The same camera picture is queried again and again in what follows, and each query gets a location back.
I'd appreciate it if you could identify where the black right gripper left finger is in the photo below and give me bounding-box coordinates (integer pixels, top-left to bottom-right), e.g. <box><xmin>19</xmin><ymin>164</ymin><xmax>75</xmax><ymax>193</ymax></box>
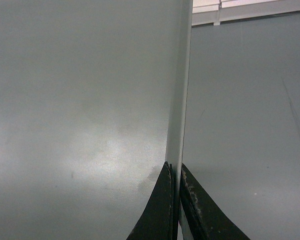
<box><xmin>127</xmin><ymin>161</ymin><xmax>179</xmax><ymax>240</ymax></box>

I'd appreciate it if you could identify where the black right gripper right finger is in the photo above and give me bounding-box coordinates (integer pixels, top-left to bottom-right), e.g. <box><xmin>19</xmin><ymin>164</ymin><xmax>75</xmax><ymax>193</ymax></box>
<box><xmin>180</xmin><ymin>164</ymin><xmax>249</xmax><ymax>240</ymax></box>

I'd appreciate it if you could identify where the grey rectangular serving tray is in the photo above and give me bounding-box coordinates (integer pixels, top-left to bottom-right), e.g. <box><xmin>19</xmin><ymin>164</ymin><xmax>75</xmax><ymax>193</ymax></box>
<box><xmin>0</xmin><ymin>0</ymin><xmax>300</xmax><ymax>240</ymax></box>

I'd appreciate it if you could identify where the white metal store shelf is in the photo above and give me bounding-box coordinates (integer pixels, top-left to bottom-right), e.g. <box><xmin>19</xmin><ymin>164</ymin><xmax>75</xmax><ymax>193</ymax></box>
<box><xmin>192</xmin><ymin>0</ymin><xmax>300</xmax><ymax>26</ymax></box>

